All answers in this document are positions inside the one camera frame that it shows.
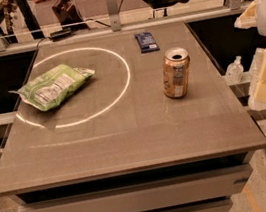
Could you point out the orange soda can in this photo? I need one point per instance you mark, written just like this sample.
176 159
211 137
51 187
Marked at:
175 72

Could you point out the blue rxbar blueberry wrapper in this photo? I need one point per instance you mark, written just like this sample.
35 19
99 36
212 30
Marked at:
146 42

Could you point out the middle metal rail bracket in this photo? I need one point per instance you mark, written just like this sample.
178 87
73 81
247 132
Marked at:
113 15

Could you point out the clear sanitizer bottle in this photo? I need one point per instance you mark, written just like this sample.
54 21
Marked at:
234 71

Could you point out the small black device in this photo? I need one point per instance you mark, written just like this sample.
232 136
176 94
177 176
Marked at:
61 34

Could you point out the upper cabinet drawer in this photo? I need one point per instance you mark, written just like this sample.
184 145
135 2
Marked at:
152 195

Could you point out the green chip bag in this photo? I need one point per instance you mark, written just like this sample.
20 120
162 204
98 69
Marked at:
50 89

